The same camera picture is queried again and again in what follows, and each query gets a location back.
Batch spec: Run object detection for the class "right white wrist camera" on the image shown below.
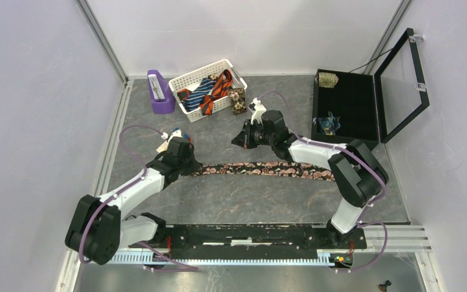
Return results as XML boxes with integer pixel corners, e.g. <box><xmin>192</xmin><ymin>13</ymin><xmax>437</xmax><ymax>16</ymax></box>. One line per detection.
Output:
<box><xmin>247</xmin><ymin>98</ymin><xmax>266</xmax><ymax>125</ymax></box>

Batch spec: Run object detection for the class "gold rolled tie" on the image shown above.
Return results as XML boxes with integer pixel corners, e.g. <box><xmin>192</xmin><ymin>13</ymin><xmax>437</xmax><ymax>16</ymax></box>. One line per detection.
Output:
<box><xmin>317</xmin><ymin>72</ymin><xmax>339</xmax><ymax>89</ymax></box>

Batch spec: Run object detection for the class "purple metronome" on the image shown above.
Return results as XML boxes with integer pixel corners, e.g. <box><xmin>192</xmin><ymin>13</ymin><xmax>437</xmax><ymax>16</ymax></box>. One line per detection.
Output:
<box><xmin>147</xmin><ymin>69</ymin><xmax>176</xmax><ymax>114</ymax></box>

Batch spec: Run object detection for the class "white slotted cable duct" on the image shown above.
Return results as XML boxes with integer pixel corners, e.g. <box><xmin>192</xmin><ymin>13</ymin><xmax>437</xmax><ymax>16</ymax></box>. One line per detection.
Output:
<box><xmin>108</xmin><ymin>249</ymin><xmax>335</xmax><ymax>267</ymax></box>

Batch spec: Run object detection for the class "black pink floral tie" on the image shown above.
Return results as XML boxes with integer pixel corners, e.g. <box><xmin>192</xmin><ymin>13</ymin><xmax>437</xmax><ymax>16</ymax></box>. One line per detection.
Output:
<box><xmin>191</xmin><ymin>161</ymin><xmax>335</xmax><ymax>181</ymax></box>

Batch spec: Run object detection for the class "small black floor object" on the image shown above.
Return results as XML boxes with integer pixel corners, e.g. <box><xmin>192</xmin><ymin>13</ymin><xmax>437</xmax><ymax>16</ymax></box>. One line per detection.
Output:
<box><xmin>378</xmin><ymin>280</ymin><xmax>392</xmax><ymax>292</ymax></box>

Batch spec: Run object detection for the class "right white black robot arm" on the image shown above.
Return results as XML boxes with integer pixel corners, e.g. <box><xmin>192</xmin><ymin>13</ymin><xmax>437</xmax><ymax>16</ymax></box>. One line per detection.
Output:
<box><xmin>231</xmin><ymin>110</ymin><xmax>389</xmax><ymax>248</ymax></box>

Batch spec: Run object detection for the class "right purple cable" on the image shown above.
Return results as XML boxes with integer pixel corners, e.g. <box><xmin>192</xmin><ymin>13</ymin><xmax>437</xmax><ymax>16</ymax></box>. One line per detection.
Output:
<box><xmin>257</xmin><ymin>90</ymin><xmax>389</xmax><ymax>273</ymax></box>

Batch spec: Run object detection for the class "purple cable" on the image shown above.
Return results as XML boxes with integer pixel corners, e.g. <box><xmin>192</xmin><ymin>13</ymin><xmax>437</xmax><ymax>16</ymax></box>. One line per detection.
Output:
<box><xmin>78</xmin><ymin>123</ymin><xmax>200</xmax><ymax>273</ymax></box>
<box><xmin>257</xmin><ymin>90</ymin><xmax>389</xmax><ymax>273</ymax></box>

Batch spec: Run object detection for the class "brown floral tie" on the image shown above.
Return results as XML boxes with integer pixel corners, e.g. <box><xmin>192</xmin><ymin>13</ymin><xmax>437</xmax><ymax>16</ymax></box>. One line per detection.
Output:
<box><xmin>227</xmin><ymin>88</ymin><xmax>247</xmax><ymax>115</ymax></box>

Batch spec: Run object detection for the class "colourful toy block stack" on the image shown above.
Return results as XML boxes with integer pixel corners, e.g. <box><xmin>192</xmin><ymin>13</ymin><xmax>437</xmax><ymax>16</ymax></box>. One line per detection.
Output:
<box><xmin>156</xmin><ymin>128</ymin><xmax>192</xmax><ymax>153</ymax></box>

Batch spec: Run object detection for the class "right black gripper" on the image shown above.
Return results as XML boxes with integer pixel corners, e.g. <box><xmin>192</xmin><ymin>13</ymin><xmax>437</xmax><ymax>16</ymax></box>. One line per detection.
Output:
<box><xmin>231</xmin><ymin>119</ymin><xmax>275</xmax><ymax>150</ymax></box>

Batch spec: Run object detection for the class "navy white striped tie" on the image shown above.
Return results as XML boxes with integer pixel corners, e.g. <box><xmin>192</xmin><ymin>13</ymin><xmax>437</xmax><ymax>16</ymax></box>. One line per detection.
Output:
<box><xmin>178</xmin><ymin>78</ymin><xmax>216</xmax><ymax>111</ymax></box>

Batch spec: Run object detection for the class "orange navy striped tie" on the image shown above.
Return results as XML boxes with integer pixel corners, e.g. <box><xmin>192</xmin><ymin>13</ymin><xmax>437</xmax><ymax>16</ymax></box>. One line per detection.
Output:
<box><xmin>199</xmin><ymin>69</ymin><xmax>233</xmax><ymax>116</ymax></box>

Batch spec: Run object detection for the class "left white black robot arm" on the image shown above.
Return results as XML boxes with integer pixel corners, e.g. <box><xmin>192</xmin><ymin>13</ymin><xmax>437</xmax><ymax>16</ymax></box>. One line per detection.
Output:
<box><xmin>64</xmin><ymin>136</ymin><xmax>202</xmax><ymax>265</ymax></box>

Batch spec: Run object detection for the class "white plastic basket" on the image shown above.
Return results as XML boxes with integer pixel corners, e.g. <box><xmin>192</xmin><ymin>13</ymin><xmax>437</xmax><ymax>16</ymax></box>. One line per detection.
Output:
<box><xmin>169</xmin><ymin>59</ymin><xmax>247</xmax><ymax>122</ymax></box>

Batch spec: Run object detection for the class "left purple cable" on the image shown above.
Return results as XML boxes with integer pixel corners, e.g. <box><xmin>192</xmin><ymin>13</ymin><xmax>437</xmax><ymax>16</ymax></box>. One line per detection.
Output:
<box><xmin>78</xmin><ymin>123</ymin><xmax>200</xmax><ymax>273</ymax></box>

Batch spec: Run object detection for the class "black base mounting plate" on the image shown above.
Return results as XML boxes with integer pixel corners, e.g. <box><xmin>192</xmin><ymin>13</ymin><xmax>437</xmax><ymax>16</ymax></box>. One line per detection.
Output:
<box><xmin>147</xmin><ymin>223</ymin><xmax>367</xmax><ymax>260</ymax></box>

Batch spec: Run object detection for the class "black tie display box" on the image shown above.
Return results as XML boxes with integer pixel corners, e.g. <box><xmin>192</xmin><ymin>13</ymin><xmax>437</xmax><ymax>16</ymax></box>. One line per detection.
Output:
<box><xmin>311</xmin><ymin>28</ymin><xmax>430</xmax><ymax>149</ymax></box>

